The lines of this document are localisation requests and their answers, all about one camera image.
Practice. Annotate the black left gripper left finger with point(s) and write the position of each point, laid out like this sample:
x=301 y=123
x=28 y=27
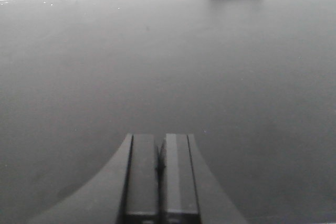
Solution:
x=125 y=190

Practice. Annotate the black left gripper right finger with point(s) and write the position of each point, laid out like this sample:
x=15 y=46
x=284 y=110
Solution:
x=190 y=193

